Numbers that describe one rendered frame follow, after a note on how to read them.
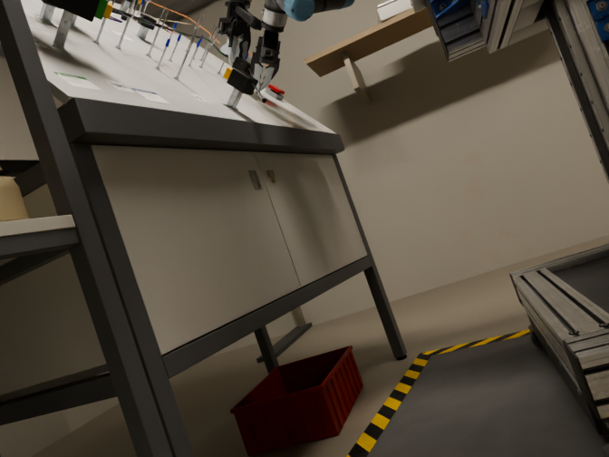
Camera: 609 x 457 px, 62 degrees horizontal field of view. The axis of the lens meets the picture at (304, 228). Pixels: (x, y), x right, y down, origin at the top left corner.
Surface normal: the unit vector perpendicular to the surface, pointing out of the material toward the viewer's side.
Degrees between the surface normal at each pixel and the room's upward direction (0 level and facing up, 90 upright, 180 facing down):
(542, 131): 90
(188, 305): 90
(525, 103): 90
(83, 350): 90
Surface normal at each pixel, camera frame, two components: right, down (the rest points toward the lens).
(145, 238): 0.83, -0.32
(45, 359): -0.44, 0.11
